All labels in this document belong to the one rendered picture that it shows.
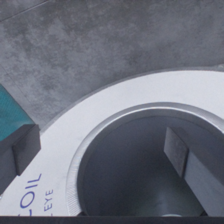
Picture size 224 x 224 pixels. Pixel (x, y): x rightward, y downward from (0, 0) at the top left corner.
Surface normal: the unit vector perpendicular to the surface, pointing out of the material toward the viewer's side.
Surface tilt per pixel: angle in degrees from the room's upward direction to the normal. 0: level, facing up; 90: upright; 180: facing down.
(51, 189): 90
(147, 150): 8
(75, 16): 0
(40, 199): 90
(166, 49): 0
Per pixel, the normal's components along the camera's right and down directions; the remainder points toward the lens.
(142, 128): 0.02, 0.62
